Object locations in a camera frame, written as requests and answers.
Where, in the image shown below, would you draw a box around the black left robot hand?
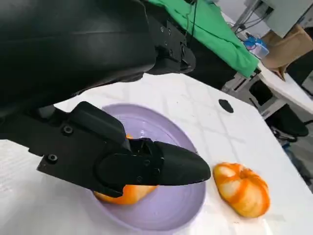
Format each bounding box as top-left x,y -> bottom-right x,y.
0,0 -> 211,199

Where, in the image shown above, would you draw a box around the small orange white bread roll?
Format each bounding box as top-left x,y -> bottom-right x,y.
94,133 -> 157,205

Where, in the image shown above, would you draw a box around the green cloth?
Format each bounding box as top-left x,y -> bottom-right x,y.
149,0 -> 260,79

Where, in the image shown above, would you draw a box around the black curtain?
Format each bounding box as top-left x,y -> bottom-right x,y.
185,31 -> 247,93

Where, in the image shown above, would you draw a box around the black table grommet hole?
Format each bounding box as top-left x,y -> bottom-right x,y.
218,98 -> 234,113

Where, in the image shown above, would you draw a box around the lilac plate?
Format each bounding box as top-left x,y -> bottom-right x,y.
94,103 -> 206,225

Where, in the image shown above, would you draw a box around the clear plastic box blue contents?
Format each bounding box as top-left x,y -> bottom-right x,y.
244,36 -> 270,59

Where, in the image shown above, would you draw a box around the brown cardboard box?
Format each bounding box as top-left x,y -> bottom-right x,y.
259,24 -> 313,81

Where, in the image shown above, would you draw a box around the white background desk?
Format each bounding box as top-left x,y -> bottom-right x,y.
256,62 -> 313,116

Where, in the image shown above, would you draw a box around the large orange white bread roll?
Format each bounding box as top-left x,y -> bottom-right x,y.
213,162 -> 271,217

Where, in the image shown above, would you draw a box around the grey metal cabinet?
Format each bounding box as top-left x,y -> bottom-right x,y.
265,0 -> 313,39

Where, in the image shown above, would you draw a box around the thin black background cable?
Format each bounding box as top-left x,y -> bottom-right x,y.
184,0 -> 198,40

